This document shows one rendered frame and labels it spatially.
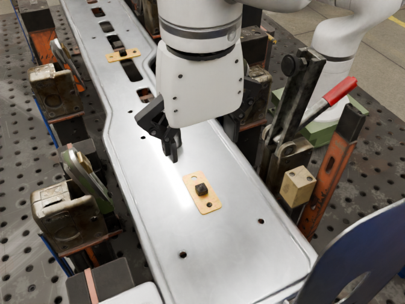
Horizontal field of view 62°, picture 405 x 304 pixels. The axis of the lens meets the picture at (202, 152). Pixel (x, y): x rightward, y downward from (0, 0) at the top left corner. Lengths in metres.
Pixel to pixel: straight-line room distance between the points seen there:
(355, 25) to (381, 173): 0.43
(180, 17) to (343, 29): 0.66
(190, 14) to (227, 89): 0.11
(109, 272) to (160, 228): 0.09
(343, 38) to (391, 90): 1.87
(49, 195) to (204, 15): 0.36
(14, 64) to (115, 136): 0.98
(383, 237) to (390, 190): 0.89
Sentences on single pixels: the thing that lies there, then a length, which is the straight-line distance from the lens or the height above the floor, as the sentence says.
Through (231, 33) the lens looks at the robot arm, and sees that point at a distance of 0.34.
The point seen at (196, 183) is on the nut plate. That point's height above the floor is 1.00.
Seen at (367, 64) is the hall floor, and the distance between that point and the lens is 3.00.
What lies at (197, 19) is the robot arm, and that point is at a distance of 0.32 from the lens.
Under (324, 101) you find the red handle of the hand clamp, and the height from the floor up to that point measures 1.12.
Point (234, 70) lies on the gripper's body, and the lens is 0.39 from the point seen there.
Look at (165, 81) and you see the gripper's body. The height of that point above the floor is 1.24.
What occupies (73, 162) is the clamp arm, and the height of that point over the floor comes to 1.11.
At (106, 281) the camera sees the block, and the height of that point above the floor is 0.98.
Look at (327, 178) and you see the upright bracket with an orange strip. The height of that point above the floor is 1.08.
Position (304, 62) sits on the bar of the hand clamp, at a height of 1.21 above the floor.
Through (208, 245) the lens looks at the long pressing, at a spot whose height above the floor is 1.00.
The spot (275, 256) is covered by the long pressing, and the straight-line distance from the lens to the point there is 0.51.
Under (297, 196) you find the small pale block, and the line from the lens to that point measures 0.53.
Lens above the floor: 1.45
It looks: 47 degrees down
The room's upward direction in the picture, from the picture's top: straight up
